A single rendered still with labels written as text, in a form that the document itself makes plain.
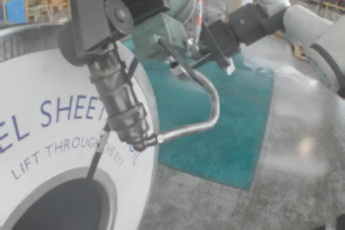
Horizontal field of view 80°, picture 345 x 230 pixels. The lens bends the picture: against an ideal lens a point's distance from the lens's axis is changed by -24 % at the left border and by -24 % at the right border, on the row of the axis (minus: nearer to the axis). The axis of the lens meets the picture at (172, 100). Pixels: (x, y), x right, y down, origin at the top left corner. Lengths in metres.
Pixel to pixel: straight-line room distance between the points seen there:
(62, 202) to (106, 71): 0.77
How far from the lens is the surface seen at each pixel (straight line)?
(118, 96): 0.36
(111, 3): 0.33
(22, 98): 0.43
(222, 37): 0.58
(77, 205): 1.00
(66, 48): 0.35
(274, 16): 0.55
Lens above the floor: 1.45
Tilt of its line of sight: 32 degrees down
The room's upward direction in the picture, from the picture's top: 4 degrees clockwise
